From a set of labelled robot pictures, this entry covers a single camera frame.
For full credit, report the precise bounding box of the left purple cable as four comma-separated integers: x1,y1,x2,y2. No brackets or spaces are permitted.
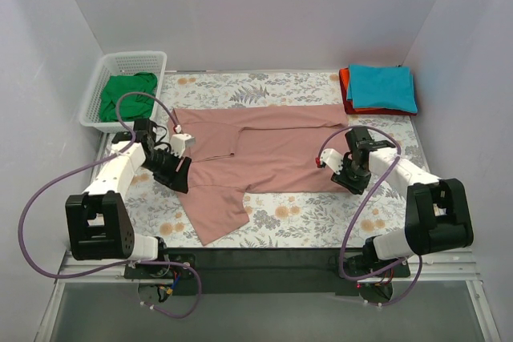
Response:
17,91,204,319

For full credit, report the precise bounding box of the orange folded t shirt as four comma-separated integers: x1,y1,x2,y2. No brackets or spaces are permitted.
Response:
338,67,386,113

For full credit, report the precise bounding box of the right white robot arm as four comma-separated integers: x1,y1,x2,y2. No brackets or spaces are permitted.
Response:
317,126,474,276

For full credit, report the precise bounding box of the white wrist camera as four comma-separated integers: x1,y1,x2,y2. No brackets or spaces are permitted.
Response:
169,133,196,158
315,148,344,175

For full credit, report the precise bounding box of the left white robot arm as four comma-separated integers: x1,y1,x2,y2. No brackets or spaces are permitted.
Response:
65,119,196,278

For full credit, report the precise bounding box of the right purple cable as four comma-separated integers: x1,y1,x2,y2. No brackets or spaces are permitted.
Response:
316,125,424,308

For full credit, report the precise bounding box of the aluminium rail frame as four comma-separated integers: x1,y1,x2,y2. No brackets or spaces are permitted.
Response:
36,249,500,341

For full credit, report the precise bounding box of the blue folded t shirt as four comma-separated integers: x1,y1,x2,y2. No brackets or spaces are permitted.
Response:
347,64,418,115

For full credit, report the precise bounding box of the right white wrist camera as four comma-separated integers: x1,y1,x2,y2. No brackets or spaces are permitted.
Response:
315,148,344,175

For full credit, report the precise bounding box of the floral table mat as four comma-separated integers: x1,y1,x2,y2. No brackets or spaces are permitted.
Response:
125,71,428,247

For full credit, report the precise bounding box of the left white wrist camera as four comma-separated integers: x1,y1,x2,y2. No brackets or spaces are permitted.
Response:
169,133,196,158

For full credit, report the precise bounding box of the green t shirt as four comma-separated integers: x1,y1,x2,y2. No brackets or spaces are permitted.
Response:
99,72,158,123

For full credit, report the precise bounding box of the white plastic basket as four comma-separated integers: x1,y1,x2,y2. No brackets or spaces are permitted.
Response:
79,50,168,134

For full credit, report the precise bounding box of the pink t shirt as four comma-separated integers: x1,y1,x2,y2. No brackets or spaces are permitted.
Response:
174,104,348,245

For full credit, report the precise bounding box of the purple cable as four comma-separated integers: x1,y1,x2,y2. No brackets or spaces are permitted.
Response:
17,91,204,319
316,125,424,308

